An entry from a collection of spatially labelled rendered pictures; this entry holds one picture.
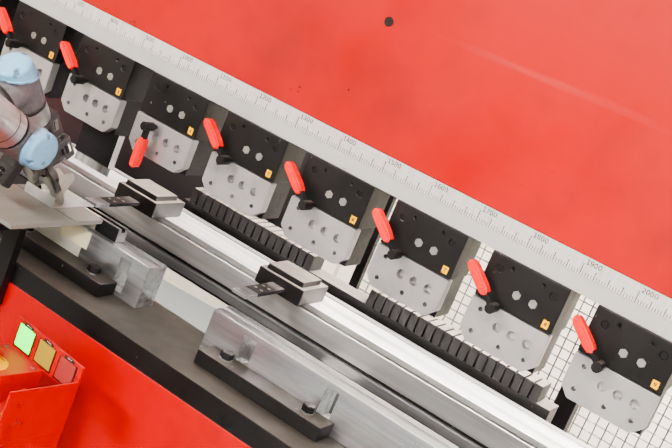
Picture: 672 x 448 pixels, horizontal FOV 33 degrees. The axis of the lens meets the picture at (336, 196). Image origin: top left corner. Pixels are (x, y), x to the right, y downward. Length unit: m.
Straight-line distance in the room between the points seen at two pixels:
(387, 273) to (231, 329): 0.37
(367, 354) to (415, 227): 0.45
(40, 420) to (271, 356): 0.44
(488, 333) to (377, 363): 0.46
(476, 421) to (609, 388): 0.46
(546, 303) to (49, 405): 0.90
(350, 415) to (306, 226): 0.36
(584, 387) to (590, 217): 0.28
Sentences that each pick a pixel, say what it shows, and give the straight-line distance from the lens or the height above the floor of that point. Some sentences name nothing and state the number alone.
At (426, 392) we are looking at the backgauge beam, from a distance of 2.31.
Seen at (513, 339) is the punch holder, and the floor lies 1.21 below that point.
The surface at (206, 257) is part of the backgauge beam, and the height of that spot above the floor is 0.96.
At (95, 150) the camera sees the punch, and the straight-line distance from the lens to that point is 2.43.
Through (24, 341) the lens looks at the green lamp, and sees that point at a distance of 2.23.
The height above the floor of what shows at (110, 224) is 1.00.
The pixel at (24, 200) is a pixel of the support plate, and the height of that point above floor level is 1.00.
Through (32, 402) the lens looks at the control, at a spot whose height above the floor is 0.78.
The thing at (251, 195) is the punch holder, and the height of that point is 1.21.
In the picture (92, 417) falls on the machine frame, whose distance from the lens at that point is 2.30.
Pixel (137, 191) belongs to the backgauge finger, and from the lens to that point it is 2.60.
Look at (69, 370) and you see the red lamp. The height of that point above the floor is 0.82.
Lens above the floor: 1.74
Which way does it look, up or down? 13 degrees down
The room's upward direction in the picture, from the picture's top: 22 degrees clockwise
